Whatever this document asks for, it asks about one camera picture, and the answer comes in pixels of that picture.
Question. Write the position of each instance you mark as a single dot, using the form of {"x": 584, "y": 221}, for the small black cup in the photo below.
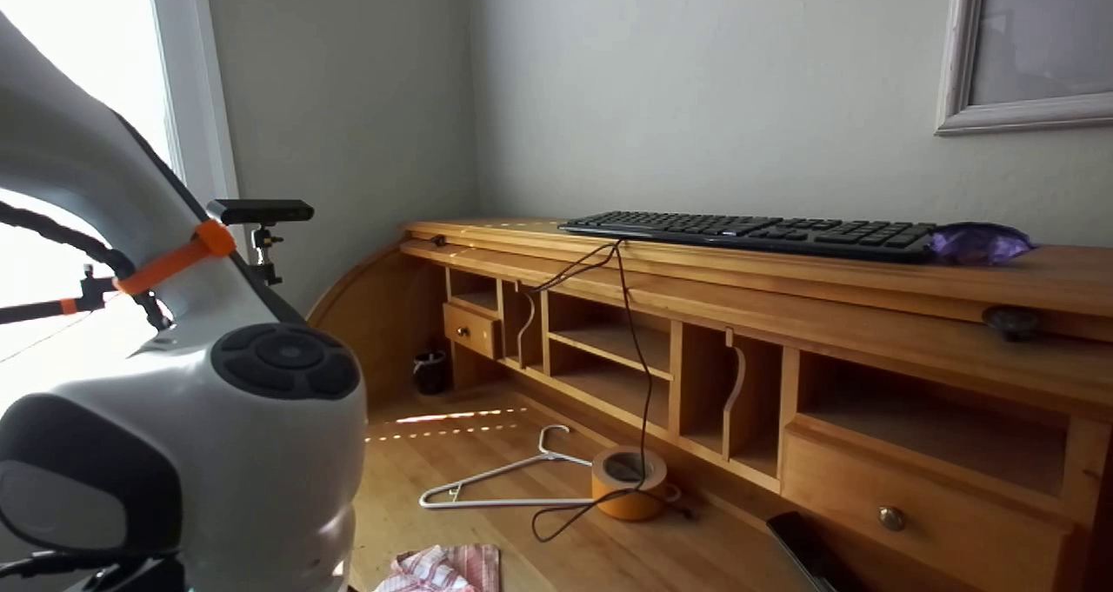
{"x": 430, "y": 375}

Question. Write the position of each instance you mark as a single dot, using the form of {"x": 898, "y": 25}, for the pink checked cloth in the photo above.
{"x": 452, "y": 568}

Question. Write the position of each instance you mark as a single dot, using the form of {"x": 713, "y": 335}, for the black keyboard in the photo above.
{"x": 748, "y": 229}

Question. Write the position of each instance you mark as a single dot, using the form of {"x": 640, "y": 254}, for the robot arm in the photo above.
{"x": 243, "y": 470}

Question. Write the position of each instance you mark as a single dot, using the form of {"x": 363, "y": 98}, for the large drawer brass knob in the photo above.
{"x": 891, "y": 518}

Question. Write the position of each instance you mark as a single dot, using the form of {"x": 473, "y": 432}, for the white clothes hanger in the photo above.
{"x": 487, "y": 474}

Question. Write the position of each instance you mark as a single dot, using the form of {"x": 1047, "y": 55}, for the black bar clamp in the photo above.
{"x": 35, "y": 311}

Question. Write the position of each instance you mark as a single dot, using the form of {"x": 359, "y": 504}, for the orange tape roll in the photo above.
{"x": 628, "y": 498}

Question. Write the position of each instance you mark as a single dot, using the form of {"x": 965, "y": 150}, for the flat black device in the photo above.
{"x": 804, "y": 548}

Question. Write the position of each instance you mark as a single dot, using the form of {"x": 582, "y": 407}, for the small wooden drawer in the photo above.
{"x": 478, "y": 335}

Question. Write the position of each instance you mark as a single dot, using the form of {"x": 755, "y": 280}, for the camera on mount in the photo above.
{"x": 261, "y": 211}

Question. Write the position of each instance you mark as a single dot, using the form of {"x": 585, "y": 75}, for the purple plastic bag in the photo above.
{"x": 978, "y": 244}

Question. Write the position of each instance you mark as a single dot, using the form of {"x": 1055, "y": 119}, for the large wooden drawer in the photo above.
{"x": 939, "y": 522}

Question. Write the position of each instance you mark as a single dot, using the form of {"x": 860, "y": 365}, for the window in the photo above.
{"x": 96, "y": 27}

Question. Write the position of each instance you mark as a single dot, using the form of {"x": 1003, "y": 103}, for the white picture frame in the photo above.
{"x": 958, "y": 70}

